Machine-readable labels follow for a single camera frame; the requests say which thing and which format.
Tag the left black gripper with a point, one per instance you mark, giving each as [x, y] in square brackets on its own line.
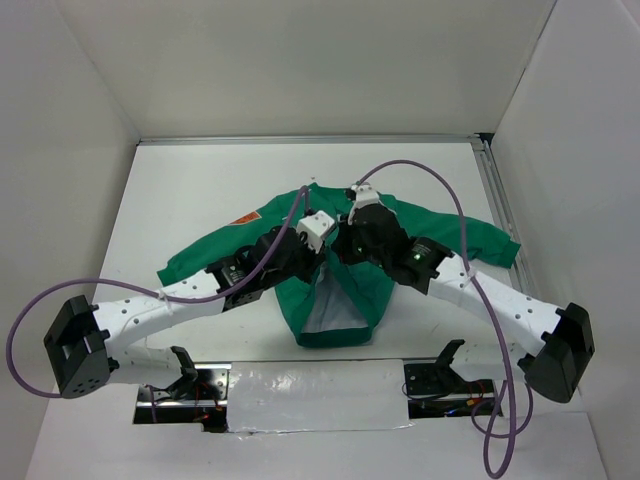
[314, 260]

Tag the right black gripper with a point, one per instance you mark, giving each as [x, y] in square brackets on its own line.
[343, 242]

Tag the green jacket with white lining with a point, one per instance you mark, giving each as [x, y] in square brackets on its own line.
[344, 304]

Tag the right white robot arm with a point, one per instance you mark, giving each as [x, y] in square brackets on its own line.
[554, 345]

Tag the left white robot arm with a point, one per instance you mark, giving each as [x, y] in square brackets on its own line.
[92, 345]

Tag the white taped cover plate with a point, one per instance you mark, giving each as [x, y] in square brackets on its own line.
[325, 396]

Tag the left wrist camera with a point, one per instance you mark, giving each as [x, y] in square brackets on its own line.
[314, 229]

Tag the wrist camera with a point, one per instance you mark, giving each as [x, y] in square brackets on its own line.
[360, 195]
[314, 229]

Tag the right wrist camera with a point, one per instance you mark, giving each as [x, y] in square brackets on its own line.
[360, 195]

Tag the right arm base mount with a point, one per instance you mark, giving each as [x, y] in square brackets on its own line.
[434, 390]

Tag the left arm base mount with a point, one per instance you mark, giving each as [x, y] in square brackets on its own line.
[202, 400]

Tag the aluminium frame rail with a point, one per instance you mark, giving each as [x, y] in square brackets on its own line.
[501, 210]

